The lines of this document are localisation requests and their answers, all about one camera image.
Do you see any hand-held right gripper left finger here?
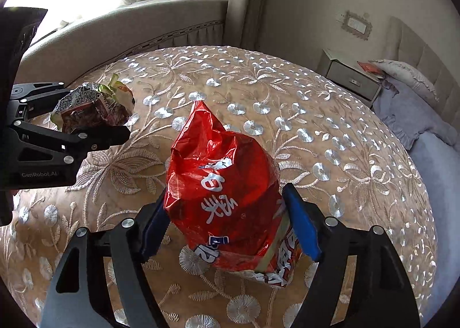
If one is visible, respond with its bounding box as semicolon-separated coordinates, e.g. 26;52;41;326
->
41;190;173;328

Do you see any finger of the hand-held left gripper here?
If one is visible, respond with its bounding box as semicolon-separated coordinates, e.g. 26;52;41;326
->
11;81;65;104
14;120;132;165

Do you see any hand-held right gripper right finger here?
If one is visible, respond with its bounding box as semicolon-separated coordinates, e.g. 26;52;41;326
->
281;182;421;328

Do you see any dark wrapper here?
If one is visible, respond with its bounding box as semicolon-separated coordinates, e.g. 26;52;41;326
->
52;75;136;135

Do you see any red foil snack bag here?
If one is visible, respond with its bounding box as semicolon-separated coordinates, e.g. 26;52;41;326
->
163;100;288;273

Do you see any beige window seat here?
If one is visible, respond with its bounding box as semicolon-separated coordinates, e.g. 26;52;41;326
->
20;0;229;77

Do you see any embroidered beige tablecloth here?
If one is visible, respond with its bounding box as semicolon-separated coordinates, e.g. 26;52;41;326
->
0;46;437;328

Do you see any bed with lilac sheet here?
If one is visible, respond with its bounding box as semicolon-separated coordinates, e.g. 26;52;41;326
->
410;130;460;314

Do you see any grey nightstand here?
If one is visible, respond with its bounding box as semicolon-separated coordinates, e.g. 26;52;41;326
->
316;49;382;102

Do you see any lilac ruffled blanket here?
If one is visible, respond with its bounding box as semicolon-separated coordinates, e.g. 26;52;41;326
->
372;77;460;153

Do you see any pale ruffled pillow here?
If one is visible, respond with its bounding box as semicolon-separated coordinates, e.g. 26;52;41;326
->
368;59;440;102

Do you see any beige drape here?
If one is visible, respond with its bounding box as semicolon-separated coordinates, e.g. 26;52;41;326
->
241;0;270;51

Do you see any beige tufted headboard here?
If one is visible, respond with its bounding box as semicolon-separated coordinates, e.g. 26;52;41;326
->
381;16;460;124

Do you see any wall switch plate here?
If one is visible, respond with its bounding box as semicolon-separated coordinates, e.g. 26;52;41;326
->
341;10;372;41

